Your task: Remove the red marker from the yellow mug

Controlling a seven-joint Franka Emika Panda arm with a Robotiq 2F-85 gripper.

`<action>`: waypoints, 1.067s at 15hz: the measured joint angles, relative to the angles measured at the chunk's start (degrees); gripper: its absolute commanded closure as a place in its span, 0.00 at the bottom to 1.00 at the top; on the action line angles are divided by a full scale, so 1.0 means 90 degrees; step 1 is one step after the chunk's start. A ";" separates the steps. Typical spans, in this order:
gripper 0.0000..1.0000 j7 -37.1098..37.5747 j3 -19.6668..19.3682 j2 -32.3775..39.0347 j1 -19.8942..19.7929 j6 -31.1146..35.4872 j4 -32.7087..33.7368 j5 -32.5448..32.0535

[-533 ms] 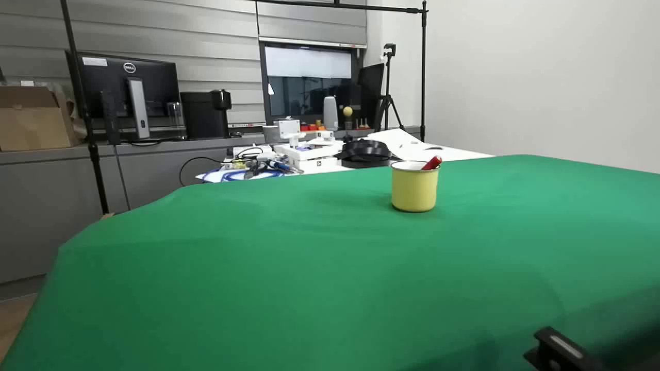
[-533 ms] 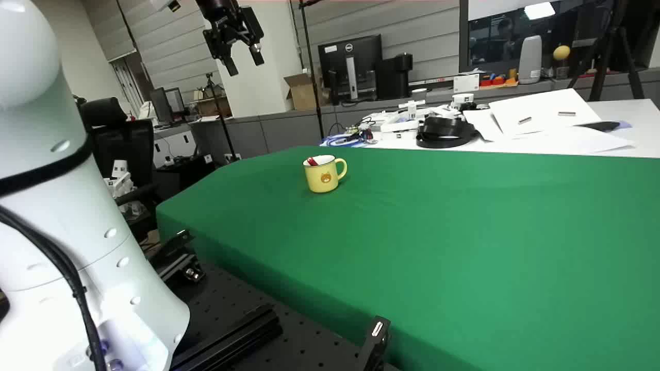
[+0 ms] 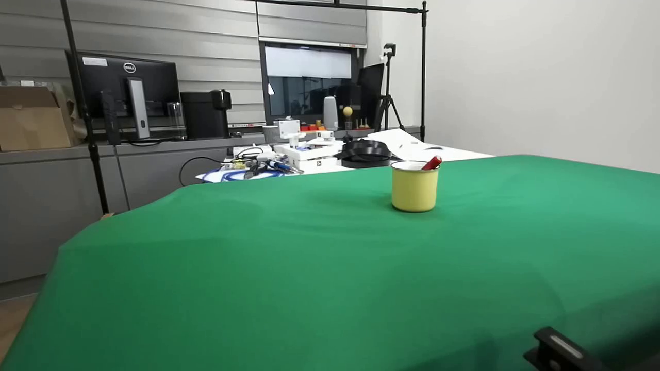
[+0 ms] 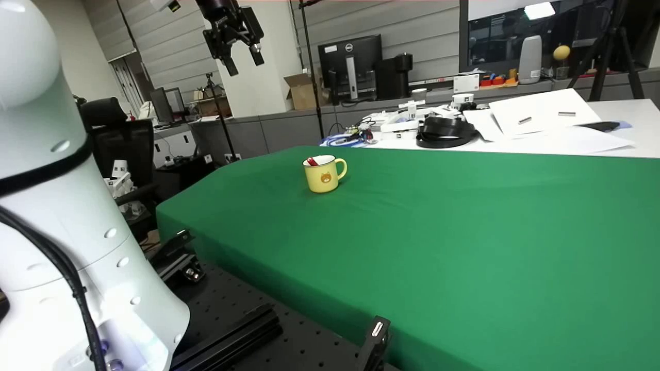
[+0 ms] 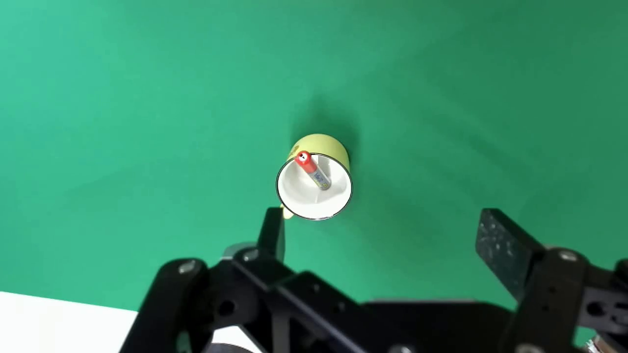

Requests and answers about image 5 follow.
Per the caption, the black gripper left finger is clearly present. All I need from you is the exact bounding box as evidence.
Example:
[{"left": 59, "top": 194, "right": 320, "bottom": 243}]
[{"left": 258, "top": 207, "right": 285, "bottom": 260}]

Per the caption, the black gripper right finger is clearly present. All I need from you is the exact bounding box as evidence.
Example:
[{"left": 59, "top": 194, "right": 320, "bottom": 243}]
[{"left": 475, "top": 207, "right": 544, "bottom": 299}]

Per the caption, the red marker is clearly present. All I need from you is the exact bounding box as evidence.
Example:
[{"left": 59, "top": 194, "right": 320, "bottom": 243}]
[{"left": 295, "top": 150, "right": 332, "bottom": 190}]

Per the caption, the yellow mug white inside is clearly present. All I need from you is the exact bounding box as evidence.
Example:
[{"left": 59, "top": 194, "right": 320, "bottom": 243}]
[{"left": 275, "top": 133, "right": 354, "bottom": 221}]

